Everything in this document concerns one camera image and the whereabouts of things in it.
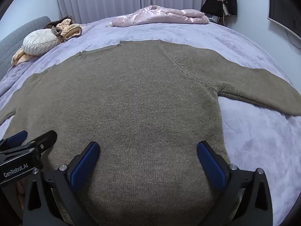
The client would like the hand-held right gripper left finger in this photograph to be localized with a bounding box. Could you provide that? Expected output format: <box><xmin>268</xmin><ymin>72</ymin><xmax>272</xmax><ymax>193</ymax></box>
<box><xmin>22</xmin><ymin>141</ymin><xmax>101</xmax><ymax>226</ymax></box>

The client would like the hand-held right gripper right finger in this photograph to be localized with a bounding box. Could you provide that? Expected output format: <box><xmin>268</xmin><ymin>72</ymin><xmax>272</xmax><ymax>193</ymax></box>
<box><xmin>197</xmin><ymin>141</ymin><xmax>274</xmax><ymax>226</ymax></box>

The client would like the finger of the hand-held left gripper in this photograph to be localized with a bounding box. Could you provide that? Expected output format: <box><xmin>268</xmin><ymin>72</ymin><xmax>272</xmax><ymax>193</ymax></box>
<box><xmin>0</xmin><ymin>130</ymin><xmax>28</xmax><ymax>150</ymax></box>
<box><xmin>22</xmin><ymin>130</ymin><xmax>58</xmax><ymax>157</ymax></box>

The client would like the olive knit sweater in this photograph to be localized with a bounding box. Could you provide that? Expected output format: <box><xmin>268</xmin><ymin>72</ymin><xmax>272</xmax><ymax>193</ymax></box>
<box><xmin>0</xmin><ymin>40</ymin><xmax>301</xmax><ymax>226</ymax></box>

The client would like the grey quilted headboard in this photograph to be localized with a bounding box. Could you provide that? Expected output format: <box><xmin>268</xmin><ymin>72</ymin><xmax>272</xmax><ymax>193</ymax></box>
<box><xmin>0</xmin><ymin>16</ymin><xmax>52</xmax><ymax>76</ymax></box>

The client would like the white round pleated pillow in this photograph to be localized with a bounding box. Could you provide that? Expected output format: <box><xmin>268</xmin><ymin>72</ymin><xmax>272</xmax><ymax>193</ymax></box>
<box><xmin>22</xmin><ymin>28</ymin><xmax>62</xmax><ymax>56</ymax></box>

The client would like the brown furry cloth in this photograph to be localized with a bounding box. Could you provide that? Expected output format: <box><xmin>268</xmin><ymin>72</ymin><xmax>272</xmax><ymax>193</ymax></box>
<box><xmin>46</xmin><ymin>15</ymin><xmax>73</xmax><ymax>30</ymax></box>

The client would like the pink satin quilt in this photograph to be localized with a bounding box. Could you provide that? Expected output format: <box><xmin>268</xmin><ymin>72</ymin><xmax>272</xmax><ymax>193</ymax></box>
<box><xmin>109</xmin><ymin>5</ymin><xmax>210</xmax><ymax>28</ymax></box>

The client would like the black hanging bag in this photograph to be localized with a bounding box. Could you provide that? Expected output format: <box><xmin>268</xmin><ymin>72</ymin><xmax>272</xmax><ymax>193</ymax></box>
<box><xmin>201</xmin><ymin>0</ymin><xmax>224</xmax><ymax>17</ymax></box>

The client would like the black screen cable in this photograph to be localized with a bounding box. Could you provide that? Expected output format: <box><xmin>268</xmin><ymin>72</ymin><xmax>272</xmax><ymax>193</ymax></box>
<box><xmin>285</xmin><ymin>29</ymin><xmax>301</xmax><ymax>50</ymax></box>

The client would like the wall-mounted flat screen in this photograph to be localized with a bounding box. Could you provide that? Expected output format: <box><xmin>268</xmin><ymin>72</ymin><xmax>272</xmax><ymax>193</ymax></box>
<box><xmin>268</xmin><ymin>0</ymin><xmax>301</xmax><ymax>40</ymax></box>

